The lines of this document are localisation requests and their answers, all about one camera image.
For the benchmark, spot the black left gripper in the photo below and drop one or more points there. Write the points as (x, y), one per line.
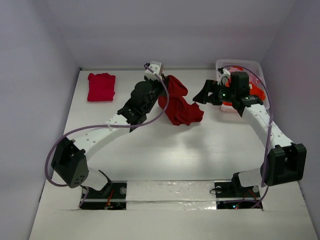
(157, 82)

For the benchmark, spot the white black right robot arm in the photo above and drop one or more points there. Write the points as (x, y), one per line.
(284, 160)

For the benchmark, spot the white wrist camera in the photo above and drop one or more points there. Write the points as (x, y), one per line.
(152, 68)
(223, 75)

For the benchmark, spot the white plastic laundry basket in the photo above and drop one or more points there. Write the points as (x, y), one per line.
(253, 66)

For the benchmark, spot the orange t shirt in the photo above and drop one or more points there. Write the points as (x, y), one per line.
(257, 91)

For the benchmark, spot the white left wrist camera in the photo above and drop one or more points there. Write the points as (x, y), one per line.
(152, 68)

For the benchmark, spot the pink t shirt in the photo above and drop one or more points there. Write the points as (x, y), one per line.
(252, 78)

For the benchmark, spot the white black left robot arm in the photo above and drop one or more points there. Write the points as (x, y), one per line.
(70, 154)

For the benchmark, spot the folded bright red t shirt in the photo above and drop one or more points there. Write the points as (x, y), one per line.
(101, 87)

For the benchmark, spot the dark red t shirt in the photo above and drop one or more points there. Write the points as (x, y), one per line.
(179, 111)

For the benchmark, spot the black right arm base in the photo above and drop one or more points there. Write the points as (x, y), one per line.
(228, 197)

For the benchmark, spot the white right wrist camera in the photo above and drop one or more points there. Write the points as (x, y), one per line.
(223, 75)

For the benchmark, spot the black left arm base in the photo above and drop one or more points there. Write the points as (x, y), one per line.
(103, 193)

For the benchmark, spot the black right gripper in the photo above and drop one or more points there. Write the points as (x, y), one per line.
(213, 92)

